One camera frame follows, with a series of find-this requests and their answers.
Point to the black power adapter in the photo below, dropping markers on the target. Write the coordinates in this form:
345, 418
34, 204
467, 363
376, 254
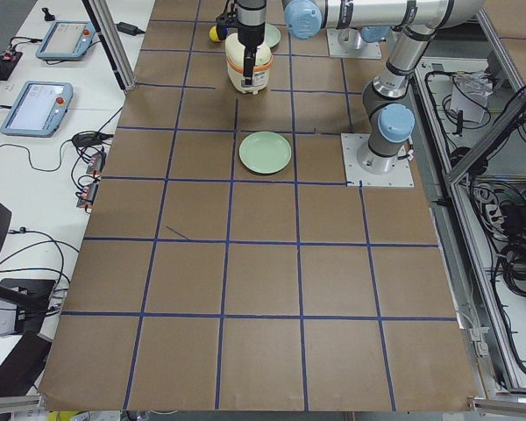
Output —
129, 29

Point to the blue teach pendant far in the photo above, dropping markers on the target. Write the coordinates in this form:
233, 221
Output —
66, 41

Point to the blue teach pendant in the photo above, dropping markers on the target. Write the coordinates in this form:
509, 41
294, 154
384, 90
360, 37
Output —
38, 109
66, 41

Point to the yellow toy potato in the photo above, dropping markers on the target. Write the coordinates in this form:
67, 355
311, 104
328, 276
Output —
215, 34

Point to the blue teach pendant near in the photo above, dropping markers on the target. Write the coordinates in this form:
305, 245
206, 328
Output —
38, 109

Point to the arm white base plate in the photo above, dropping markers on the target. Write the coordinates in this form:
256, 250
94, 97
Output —
364, 169
355, 44

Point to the aluminium frame post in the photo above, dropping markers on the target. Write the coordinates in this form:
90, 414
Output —
106, 30

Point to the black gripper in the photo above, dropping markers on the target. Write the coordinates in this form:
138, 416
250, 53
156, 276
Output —
250, 36

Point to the green plate far side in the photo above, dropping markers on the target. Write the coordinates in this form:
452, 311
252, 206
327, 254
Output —
265, 153

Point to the green plate near potato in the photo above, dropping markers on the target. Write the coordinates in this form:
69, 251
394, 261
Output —
272, 35

